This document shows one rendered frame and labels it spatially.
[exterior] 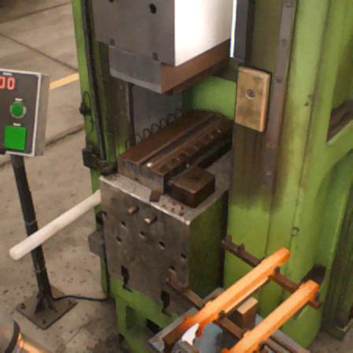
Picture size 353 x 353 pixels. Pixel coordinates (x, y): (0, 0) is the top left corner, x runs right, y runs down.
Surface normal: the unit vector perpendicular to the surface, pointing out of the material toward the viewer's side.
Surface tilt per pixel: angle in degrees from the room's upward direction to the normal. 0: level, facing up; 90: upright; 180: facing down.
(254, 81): 90
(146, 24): 90
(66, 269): 0
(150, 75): 90
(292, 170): 90
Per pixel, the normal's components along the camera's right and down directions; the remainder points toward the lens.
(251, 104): -0.62, 0.45
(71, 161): 0.00, -0.82
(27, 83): -0.20, 0.08
